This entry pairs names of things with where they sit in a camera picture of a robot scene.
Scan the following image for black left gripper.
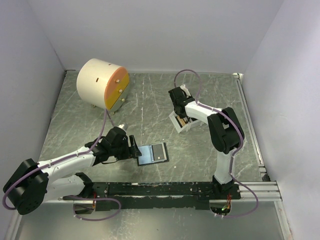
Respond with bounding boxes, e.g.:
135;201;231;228
110;134;142;161

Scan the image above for black card holder wallet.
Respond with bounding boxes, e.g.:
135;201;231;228
137;142;170;167

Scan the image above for black credit card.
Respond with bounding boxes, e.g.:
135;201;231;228
152;143;167;161

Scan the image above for white card tray box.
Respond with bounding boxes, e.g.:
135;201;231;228
169;111;204;133

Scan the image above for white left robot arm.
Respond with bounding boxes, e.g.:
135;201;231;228
2;126;143;215

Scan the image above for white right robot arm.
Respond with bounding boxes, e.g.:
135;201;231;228
168;84;245;199

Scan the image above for remaining cards in tray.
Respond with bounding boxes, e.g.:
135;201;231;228
175;115;190;128

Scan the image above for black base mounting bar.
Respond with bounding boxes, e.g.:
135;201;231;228
76;181;241;211

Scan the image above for round cream mini drawer cabinet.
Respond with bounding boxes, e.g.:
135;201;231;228
76;58;130;113

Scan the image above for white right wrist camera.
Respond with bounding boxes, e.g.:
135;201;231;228
179;84;192;98

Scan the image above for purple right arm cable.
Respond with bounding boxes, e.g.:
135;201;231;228
173;69;260;220

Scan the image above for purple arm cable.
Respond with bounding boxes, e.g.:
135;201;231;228
173;69;260;220
1;108;122;222

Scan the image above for white corner bracket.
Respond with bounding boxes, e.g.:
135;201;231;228
232;72;244;81

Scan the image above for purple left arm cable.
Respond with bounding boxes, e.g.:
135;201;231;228
1;108;122;222

